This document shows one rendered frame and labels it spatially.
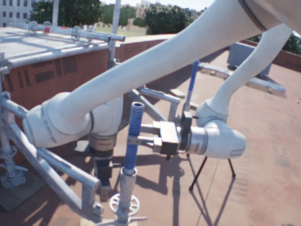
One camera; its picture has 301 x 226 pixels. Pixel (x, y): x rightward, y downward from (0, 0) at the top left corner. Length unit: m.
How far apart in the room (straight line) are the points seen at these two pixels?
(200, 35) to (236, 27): 0.07
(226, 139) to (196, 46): 0.41
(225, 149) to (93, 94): 0.47
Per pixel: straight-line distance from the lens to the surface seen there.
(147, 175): 1.63
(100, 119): 0.60
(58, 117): 0.51
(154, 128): 0.76
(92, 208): 1.06
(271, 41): 0.68
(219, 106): 0.84
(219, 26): 0.38
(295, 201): 1.96
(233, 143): 0.76
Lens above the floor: 1.05
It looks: 25 degrees down
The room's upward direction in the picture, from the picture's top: 10 degrees clockwise
